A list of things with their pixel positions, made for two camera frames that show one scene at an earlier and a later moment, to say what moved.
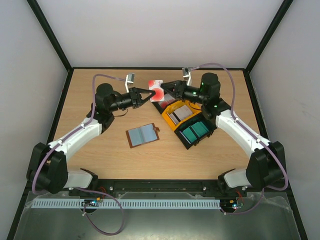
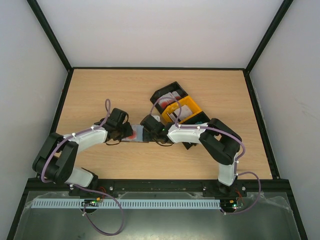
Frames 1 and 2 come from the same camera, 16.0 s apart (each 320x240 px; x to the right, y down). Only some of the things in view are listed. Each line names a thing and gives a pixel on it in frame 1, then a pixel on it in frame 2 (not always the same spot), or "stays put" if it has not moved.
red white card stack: x=168 y=99 stays put
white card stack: x=178 y=115 stays put
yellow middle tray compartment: x=196 y=108 stays put
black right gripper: x=179 y=89 -> x=145 y=132
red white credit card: x=155 y=85 -> x=137 y=133
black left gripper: x=136 y=91 -> x=129 y=132
